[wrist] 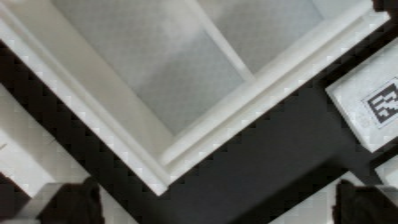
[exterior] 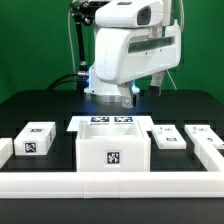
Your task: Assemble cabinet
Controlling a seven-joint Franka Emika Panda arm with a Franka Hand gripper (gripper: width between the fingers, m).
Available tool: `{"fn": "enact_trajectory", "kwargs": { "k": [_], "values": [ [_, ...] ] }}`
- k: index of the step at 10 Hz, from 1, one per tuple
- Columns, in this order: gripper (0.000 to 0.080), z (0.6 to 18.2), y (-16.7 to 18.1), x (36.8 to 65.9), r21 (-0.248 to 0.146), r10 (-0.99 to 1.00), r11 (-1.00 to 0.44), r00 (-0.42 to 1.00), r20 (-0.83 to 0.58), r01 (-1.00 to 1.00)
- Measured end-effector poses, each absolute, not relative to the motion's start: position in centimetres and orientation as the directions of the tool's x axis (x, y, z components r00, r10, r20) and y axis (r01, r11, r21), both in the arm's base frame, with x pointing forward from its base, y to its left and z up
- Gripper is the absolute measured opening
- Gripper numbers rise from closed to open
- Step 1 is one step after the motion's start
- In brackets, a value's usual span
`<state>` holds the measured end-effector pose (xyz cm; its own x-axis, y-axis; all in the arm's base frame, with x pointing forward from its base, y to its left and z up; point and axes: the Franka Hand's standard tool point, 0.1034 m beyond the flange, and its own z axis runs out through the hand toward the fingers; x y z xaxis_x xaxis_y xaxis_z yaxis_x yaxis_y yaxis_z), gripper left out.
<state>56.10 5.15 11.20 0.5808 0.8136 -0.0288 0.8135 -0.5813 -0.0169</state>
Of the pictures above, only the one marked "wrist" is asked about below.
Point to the white cabinet door panel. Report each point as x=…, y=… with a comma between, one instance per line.
x=365, y=96

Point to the white L-shaped obstacle wall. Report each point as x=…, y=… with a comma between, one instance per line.
x=37, y=162

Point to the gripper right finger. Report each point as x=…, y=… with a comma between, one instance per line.
x=367, y=204

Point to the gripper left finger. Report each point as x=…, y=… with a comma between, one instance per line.
x=67, y=204

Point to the white cabinet body box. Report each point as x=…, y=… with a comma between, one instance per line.
x=172, y=68

